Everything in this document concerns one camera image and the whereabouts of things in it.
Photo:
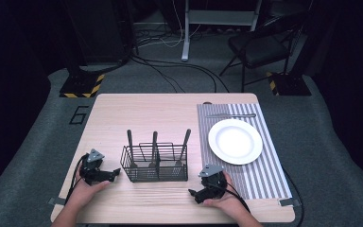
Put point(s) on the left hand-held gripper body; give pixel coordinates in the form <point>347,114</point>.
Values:
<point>92,166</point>

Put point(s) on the silver table knife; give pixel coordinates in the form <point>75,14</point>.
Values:
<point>230,115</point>

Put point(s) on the grey striped placemat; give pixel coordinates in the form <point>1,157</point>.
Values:
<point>264,179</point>

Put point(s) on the white metal stand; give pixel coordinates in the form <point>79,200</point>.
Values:
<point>186,38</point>

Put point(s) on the grey metal table bracket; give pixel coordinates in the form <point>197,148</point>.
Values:
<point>288,202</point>
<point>56,201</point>

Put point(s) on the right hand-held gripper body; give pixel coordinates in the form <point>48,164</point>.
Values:
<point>213,183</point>

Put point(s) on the black folding chair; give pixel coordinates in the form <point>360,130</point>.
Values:
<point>260,48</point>

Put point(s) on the person's left hand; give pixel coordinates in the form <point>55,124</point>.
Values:
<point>83,193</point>

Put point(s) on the person's right hand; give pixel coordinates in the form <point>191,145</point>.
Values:
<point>230,201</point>

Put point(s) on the black equipment cabinet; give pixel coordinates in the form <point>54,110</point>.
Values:
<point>97,31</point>

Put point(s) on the white round plate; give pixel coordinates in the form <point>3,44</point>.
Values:
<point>235,141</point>

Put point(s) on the black yellow-striped stand base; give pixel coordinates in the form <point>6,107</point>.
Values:
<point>290,83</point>
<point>80,85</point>

